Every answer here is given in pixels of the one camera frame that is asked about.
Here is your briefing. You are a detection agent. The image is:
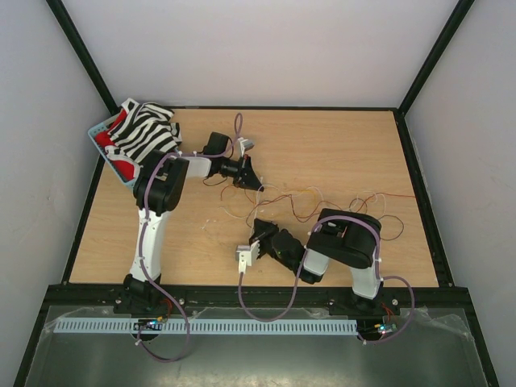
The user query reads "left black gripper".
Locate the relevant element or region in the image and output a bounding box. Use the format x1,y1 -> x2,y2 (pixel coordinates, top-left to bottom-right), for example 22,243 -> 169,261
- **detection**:
219,154 -> 264,193

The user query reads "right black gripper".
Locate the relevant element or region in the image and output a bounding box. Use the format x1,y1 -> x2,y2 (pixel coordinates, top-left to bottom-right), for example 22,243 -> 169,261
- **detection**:
248,218 -> 296,271

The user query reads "white wire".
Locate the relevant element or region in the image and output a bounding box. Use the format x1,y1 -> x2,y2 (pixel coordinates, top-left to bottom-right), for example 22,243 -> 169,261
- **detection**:
219,185 -> 396,227

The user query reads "dark purple wire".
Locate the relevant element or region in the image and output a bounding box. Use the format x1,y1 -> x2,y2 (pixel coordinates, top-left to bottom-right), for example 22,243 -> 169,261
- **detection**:
241,193 -> 406,241

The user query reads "white zip tie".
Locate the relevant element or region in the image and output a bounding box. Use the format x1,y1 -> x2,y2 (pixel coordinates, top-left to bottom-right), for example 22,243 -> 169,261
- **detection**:
256,176 -> 264,204

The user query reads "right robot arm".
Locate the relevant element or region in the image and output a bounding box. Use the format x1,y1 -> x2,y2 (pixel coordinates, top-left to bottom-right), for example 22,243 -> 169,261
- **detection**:
235,208 -> 381,314

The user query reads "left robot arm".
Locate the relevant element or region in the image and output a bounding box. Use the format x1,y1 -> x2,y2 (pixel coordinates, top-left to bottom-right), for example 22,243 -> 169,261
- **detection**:
123,132 -> 264,313

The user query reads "zebra striped cloth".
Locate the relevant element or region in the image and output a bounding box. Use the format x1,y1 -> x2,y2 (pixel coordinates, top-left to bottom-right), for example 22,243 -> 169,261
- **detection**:
106,98 -> 182,165

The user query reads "red cloth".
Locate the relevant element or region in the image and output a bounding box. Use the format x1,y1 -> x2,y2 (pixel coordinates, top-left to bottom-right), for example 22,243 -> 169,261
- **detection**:
88,110 -> 139,185

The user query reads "left green circuit board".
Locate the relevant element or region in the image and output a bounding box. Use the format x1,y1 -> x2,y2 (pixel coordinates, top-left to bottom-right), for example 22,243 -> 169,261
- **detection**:
133,318 -> 166,331

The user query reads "green circuit board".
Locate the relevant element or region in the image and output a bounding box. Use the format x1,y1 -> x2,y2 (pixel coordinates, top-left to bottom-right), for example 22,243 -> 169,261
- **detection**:
133,318 -> 166,331
374,322 -> 397,335

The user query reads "blue plastic basket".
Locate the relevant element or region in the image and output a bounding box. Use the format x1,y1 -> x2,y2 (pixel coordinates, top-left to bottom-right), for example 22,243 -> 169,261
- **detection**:
88,119 -> 182,190

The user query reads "right green circuit board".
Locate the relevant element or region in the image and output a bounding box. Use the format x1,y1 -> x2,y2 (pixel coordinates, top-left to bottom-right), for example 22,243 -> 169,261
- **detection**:
374,322 -> 397,335

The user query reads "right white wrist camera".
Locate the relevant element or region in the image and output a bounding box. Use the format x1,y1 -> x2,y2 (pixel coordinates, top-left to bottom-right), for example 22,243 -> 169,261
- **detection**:
235,240 -> 260,274

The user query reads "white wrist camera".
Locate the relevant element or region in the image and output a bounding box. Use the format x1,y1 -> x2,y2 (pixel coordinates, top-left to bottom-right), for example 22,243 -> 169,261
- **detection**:
235,240 -> 260,274
237,137 -> 255,157

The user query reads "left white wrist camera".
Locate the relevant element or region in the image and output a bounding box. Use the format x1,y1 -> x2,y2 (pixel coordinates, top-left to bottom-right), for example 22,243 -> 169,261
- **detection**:
237,137 -> 255,157

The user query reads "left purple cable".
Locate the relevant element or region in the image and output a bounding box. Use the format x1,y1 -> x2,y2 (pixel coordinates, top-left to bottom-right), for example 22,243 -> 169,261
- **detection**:
135,112 -> 245,364

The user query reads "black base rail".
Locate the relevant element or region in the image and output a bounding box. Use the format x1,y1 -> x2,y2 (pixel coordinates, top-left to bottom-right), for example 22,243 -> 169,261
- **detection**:
114,285 -> 410,315

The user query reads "black aluminium frame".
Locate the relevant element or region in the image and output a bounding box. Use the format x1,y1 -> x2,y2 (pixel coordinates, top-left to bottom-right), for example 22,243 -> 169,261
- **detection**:
7,0 -> 501,387

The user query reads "light blue slotted cable duct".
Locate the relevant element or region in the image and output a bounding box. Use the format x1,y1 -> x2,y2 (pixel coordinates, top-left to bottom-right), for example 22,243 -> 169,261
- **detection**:
53,318 -> 357,336

